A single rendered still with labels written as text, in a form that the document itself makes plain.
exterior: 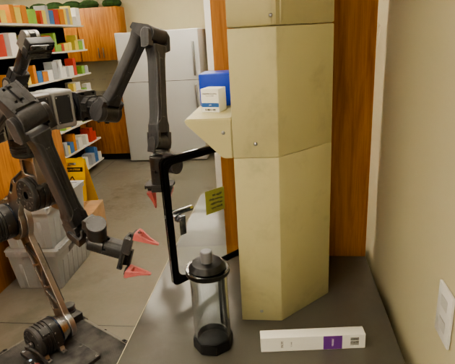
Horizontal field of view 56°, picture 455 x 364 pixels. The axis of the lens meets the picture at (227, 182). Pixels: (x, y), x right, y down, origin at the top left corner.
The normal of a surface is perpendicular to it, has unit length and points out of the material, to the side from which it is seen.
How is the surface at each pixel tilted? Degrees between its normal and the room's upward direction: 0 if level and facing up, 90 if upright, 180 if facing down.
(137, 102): 90
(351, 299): 0
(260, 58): 90
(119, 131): 90
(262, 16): 90
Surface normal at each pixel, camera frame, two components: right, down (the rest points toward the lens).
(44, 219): -0.11, 0.42
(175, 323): -0.06, -0.94
